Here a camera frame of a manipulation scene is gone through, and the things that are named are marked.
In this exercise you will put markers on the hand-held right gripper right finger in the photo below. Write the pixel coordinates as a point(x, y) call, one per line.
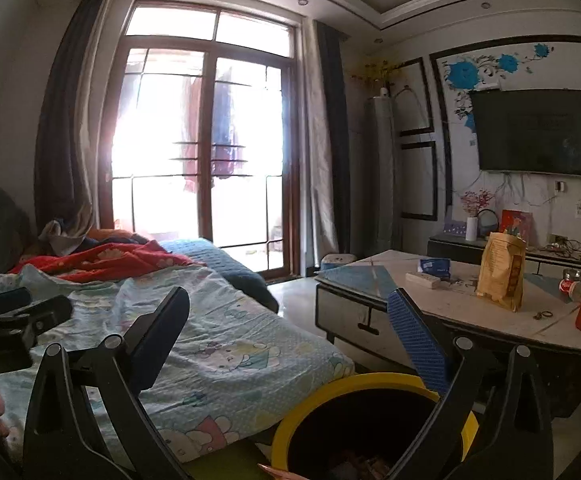
point(418, 340)

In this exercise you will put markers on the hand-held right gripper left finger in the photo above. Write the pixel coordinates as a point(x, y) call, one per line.
point(158, 330)

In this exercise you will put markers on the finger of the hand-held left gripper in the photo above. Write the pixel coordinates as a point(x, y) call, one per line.
point(45, 312)
point(10, 299)

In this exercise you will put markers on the yellow rimmed black bin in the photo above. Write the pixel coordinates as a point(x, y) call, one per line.
point(293, 410)

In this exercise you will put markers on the person's right hand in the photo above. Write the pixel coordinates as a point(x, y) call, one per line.
point(275, 474)

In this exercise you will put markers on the marble top coffee table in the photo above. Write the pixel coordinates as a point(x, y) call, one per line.
point(470, 310)

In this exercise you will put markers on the light green cartoon bedsheet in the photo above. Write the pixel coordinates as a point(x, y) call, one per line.
point(220, 350)

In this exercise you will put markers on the blue packet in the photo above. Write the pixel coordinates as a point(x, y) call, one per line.
point(435, 267)

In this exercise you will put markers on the grey crumpled cloth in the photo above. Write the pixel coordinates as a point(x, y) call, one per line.
point(65, 237)

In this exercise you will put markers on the red printed blanket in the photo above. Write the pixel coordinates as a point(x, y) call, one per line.
point(110, 260)

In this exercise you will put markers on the blue quilted mattress pad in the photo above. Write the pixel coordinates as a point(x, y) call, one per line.
point(210, 255)

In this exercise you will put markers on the black television cabinet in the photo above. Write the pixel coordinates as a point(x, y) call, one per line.
point(450, 247)

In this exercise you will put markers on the orange pillow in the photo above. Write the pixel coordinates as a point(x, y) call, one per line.
point(115, 235)

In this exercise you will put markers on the yellow paper bag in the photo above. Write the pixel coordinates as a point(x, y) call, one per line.
point(500, 275)

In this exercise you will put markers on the blue can with white lid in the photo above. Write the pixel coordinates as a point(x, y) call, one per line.
point(335, 261)

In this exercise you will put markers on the white vase with red flowers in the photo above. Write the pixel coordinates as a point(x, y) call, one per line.
point(470, 229)

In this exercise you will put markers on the red gift box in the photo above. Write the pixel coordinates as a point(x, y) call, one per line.
point(515, 222)

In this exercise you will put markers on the yellow-green cloth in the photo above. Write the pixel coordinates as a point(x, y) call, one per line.
point(230, 465)

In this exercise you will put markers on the glass jar with red label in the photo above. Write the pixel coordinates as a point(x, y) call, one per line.
point(570, 287)

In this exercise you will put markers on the grey standing air conditioner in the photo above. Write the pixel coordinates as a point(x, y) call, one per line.
point(383, 175)

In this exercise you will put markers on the dark and beige curtain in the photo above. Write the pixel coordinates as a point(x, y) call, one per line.
point(65, 135)

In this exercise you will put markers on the brown framed glass door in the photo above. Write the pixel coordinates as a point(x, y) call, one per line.
point(209, 135)

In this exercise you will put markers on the beige and blue curtain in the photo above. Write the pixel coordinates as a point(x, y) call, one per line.
point(320, 160)

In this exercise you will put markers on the hanging laundry clothes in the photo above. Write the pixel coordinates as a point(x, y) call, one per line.
point(228, 135)

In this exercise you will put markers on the yellow artificial flowers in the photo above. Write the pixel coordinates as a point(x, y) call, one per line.
point(378, 71)

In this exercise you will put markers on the black wall television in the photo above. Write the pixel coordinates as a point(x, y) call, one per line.
point(535, 132)

